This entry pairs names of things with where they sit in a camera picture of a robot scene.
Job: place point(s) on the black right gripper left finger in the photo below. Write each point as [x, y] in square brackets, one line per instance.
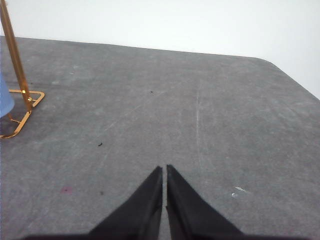
[138, 218]

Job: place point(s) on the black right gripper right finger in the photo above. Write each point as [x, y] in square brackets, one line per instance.
[191, 217]

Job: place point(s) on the blue ribbed cup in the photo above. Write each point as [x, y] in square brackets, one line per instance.
[7, 104]

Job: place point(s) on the gold wire cup rack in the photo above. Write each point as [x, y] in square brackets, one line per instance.
[33, 98]

